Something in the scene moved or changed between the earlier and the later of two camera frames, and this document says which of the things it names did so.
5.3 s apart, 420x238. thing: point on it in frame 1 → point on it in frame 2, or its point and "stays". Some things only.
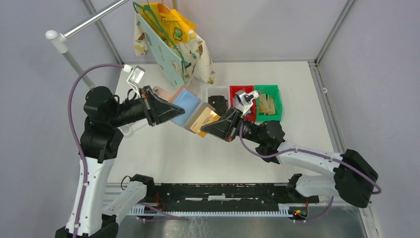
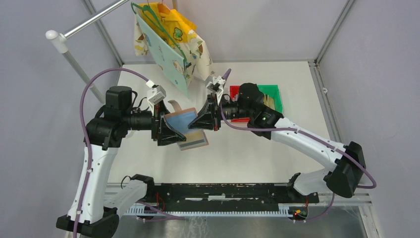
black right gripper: x=226 y=127 → x=207 y=117
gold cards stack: x=267 y=107 stays
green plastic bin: x=273 y=91 stays
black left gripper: x=157 y=109 → x=161 y=131
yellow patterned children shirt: x=181 y=34 stays
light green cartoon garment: x=171 y=63 stays
